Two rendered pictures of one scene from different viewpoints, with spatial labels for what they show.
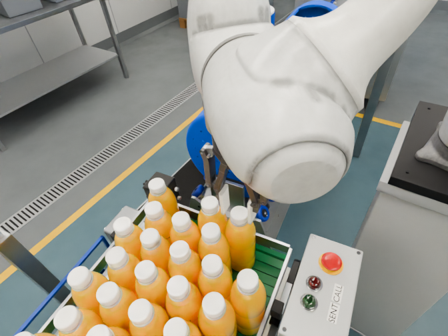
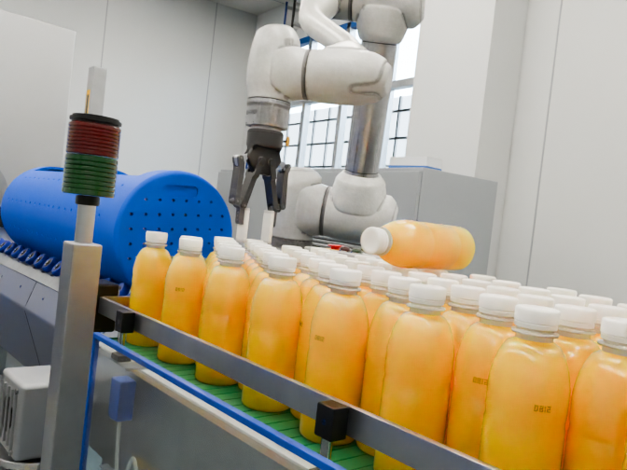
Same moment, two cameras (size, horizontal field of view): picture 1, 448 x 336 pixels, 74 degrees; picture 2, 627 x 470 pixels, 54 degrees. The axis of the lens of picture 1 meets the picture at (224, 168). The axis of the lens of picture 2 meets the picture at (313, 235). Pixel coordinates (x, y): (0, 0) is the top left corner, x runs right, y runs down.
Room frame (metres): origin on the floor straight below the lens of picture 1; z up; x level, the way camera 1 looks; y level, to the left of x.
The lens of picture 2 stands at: (-0.15, 1.14, 1.16)
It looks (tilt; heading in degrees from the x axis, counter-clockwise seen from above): 1 degrees down; 289
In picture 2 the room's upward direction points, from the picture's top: 7 degrees clockwise
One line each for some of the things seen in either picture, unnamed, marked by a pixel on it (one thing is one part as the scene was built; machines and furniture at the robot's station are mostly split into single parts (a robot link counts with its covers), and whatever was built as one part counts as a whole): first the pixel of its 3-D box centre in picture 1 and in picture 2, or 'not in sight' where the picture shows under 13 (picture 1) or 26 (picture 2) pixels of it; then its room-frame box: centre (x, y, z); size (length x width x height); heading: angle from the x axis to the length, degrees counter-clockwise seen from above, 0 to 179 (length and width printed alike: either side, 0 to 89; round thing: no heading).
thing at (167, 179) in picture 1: (163, 193); (93, 308); (0.59, 0.19, 0.95); 0.10 x 0.07 x 0.10; 60
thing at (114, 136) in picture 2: not in sight; (93, 140); (0.38, 0.50, 1.23); 0.06 x 0.06 x 0.04
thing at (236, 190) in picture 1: (229, 195); not in sight; (0.53, -0.01, 0.99); 0.10 x 0.02 x 0.12; 60
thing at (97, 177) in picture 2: not in sight; (90, 175); (0.38, 0.50, 1.18); 0.06 x 0.06 x 0.05
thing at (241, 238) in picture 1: (241, 240); not in sight; (0.38, -0.02, 1.00); 0.07 x 0.07 x 0.19
